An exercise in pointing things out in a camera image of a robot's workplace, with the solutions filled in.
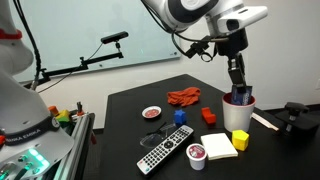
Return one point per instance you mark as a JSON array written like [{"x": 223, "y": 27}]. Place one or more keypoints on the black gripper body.
[{"x": 233, "y": 43}]

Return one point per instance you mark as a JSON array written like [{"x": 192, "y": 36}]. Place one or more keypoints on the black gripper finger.
[
  {"x": 241, "y": 75},
  {"x": 232, "y": 71}
]

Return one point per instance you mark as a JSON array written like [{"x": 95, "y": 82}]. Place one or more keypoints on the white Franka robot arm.
[{"x": 20, "y": 110}]

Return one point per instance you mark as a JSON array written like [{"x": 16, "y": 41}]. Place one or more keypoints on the white mug red inside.
[{"x": 236, "y": 116}]

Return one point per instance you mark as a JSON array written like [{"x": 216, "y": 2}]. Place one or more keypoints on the orange arch block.
[{"x": 209, "y": 116}]

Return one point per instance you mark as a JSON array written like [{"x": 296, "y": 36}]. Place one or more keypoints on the flat wooden stick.
[{"x": 265, "y": 121}]

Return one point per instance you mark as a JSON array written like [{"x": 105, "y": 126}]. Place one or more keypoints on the orange cloth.
[{"x": 183, "y": 96}]

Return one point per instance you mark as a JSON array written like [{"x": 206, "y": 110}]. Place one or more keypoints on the yellow pentagon block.
[{"x": 240, "y": 140}]

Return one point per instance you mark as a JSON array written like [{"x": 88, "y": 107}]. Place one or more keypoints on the blue star block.
[{"x": 180, "y": 117}]

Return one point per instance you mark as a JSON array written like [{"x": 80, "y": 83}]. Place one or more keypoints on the black clamp stand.
[{"x": 296, "y": 120}]

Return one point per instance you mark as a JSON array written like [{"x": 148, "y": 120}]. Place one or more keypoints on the white notepad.
[{"x": 218, "y": 146}]

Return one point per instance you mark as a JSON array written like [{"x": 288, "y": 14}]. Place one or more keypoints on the small white pizza plate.
[{"x": 151, "y": 112}]

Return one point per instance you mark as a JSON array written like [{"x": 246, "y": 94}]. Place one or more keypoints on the white coffee pod cup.
[{"x": 196, "y": 156}]

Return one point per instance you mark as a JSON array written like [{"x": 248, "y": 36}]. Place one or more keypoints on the white remote control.
[{"x": 165, "y": 150}]

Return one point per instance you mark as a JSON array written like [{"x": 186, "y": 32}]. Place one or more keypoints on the clear safety glasses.
[{"x": 148, "y": 141}]

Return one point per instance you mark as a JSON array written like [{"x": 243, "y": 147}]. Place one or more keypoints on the glass whiteboard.
[{"x": 83, "y": 30}]

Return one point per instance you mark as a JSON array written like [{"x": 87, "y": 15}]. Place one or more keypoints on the yellow green block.
[{"x": 63, "y": 116}]

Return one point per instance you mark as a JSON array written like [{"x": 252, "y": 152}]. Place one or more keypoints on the small orange block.
[{"x": 53, "y": 110}]

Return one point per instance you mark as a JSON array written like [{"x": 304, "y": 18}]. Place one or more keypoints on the black camera on boom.
[{"x": 114, "y": 37}]

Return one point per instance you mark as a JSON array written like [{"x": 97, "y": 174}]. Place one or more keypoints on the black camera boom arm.
[{"x": 83, "y": 65}]

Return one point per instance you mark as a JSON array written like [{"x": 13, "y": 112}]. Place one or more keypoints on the small black rail clamp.
[{"x": 80, "y": 108}]

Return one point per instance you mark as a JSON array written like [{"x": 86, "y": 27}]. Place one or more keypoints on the aluminium frame rail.
[{"x": 78, "y": 140}]

